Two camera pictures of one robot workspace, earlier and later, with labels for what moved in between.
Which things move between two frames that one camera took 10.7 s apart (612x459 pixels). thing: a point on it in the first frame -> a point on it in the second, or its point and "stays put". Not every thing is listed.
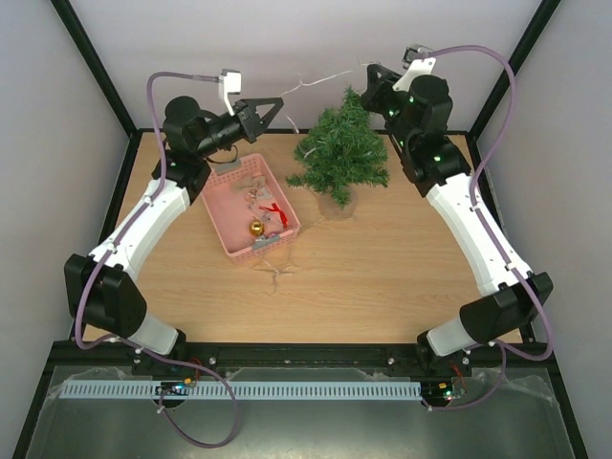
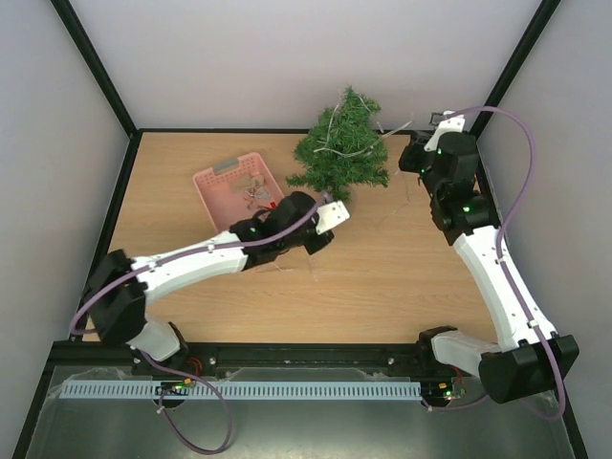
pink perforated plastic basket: (246, 207) stays put
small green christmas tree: (343, 149) stays put
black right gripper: (382, 96) -> (409, 156)
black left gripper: (249, 122) -> (313, 248)
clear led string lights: (255, 199) -> (362, 153)
